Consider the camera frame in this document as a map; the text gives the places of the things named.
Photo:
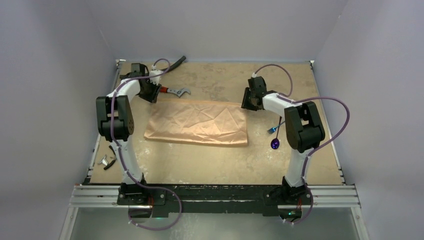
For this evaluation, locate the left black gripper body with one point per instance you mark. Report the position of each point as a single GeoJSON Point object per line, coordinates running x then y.
{"type": "Point", "coordinates": [149, 93]}

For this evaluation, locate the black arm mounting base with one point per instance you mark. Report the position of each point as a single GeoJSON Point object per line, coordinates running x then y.
{"type": "Point", "coordinates": [263, 199]}

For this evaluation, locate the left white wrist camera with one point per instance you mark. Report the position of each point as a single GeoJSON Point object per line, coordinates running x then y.
{"type": "Point", "coordinates": [155, 76]}

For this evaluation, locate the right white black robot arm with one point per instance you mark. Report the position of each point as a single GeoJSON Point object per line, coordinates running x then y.
{"type": "Point", "coordinates": [303, 129]}

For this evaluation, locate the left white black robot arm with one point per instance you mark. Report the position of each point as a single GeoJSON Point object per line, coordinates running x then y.
{"type": "Point", "coordinates": [116, 124]}

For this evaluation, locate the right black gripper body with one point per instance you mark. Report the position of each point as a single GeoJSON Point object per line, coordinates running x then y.
{"type": "Point", "coordinates": [249, 100]}

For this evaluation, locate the peach cloth napkin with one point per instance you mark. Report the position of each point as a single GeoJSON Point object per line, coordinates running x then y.
{"type": "Point", "coordinates": [212, 123]}

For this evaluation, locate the purple metallic spoon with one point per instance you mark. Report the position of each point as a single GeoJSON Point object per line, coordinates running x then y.
{"type": "Point", "coordinates": [275, 143]}

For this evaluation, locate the black handled pliers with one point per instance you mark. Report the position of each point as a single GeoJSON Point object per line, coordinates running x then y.
{"type": "Point", "coordinates": [108, 161]}

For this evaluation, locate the red handled adjustable wrench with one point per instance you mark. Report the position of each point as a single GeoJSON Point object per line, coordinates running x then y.
{"type": "Point", "coordinates": [177, 92]}

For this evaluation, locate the aluminium frame rail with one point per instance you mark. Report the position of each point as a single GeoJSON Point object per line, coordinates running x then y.
{"type": "Point", "coordinates": [323, 196]}

